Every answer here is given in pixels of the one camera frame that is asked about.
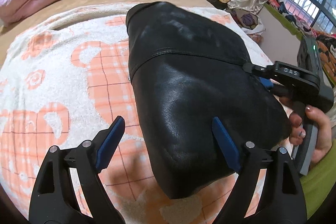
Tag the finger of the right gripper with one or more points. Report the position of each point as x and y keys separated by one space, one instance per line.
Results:
x=268 y=71
x=267 y=83

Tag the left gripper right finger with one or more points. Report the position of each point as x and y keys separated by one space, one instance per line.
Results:
x=267 y=190

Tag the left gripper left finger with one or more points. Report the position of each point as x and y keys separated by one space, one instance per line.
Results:
x=53 y=199

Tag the black leather jacket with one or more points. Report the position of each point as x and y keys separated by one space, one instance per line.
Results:
x=186 y=69

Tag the clothes along window sill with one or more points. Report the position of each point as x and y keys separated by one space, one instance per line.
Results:
x=298 y=27

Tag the bag of clothes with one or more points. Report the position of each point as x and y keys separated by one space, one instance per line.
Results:
x=250 y=23

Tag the right hand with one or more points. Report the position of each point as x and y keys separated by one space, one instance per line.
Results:
x=324 y=137

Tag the green sleeve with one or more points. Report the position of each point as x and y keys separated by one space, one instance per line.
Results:
x=318 y=183

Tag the white pink fleece blanket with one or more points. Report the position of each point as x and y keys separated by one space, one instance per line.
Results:
x=63 y=81

